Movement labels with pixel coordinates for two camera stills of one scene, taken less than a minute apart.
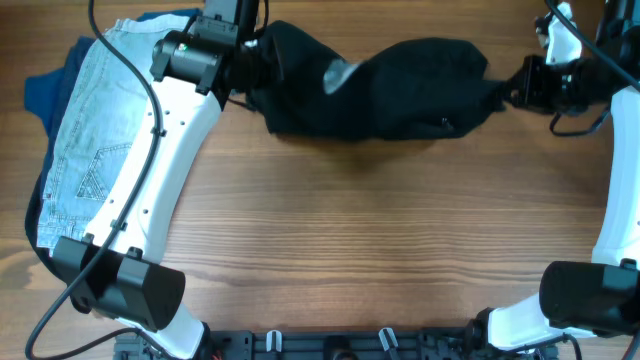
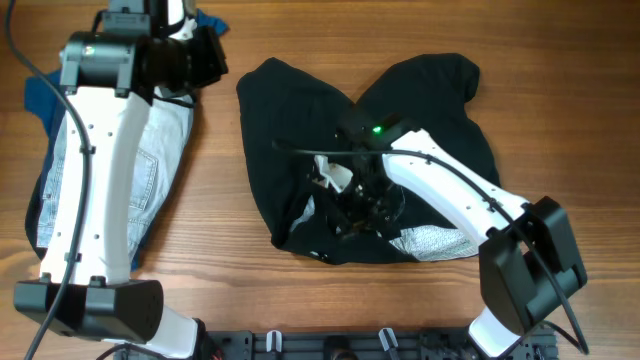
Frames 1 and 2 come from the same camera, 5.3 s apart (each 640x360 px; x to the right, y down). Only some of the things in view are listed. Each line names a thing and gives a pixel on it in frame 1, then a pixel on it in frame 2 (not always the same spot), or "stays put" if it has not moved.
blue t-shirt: [47, 95] stays put
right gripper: [527, 78] → [351, 219]
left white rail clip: [269, 340] stays put
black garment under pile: [33, 218] stays put
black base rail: [357, 344] stays put
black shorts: [411, 89] → [287, 116]
